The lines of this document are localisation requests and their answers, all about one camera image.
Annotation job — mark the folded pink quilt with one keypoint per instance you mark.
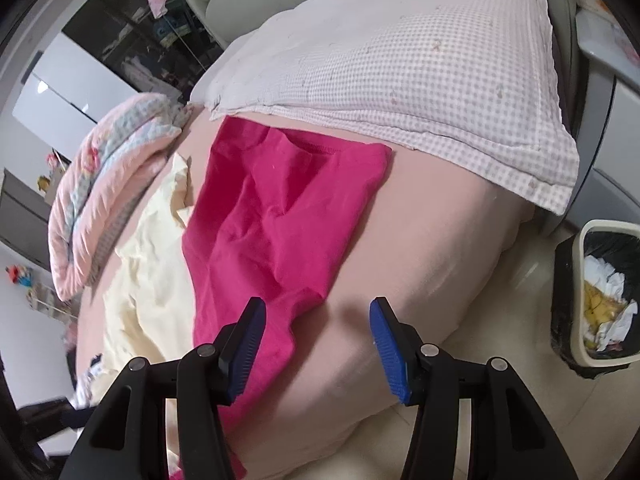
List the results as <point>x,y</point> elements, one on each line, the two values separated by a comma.
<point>100,185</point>

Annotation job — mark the yellow toy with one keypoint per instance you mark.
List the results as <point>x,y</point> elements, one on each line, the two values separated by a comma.
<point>43,183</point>

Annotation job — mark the black trash bin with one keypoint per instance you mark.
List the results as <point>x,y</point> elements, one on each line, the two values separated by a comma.
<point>567,310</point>

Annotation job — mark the pink bed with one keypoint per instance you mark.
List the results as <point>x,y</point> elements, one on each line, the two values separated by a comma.
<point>425,260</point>

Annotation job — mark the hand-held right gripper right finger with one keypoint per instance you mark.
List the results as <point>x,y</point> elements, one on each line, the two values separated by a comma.
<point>392,355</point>

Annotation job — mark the pink plush doll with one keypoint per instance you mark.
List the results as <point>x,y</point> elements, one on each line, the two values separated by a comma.
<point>53,160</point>

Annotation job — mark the white shelf rack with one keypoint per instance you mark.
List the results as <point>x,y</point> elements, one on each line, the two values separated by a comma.
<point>50,302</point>

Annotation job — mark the white wardrobe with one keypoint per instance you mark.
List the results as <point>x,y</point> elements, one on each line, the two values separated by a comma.
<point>55,90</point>

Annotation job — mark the red and blue plush toy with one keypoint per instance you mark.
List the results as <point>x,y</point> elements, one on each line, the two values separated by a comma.
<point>19,276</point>

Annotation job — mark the grey door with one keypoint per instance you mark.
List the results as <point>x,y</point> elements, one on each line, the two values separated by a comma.
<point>20,220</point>

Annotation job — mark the cream shirt with pink sleeves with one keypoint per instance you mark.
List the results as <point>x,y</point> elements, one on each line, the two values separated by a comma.
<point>275,220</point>

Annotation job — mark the grey nightstand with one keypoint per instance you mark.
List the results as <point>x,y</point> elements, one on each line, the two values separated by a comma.
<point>615,135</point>

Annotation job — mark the navy garment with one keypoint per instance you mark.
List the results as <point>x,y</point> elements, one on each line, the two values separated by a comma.
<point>95,358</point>

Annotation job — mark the black glass wardrobe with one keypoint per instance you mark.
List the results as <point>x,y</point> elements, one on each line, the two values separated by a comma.
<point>125,35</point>

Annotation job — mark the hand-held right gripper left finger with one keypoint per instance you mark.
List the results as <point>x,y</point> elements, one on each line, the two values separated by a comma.
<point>245,355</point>

